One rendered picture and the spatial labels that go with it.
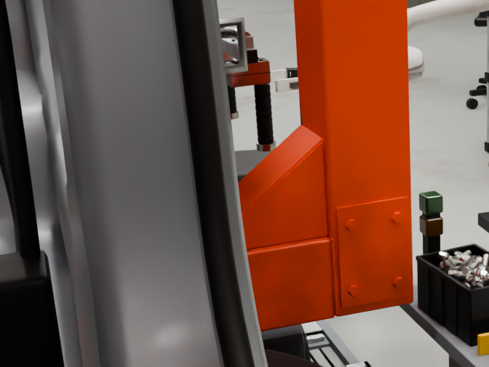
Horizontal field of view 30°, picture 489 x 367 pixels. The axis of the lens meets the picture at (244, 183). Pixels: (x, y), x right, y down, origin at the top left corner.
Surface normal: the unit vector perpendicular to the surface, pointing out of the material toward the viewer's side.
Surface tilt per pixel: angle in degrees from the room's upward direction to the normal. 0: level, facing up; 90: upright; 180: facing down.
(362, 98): 90
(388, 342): 0
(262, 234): 90
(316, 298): 90
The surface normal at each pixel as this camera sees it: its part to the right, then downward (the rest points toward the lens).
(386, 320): -0.07, -0.95
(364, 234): 0.25, 0.27
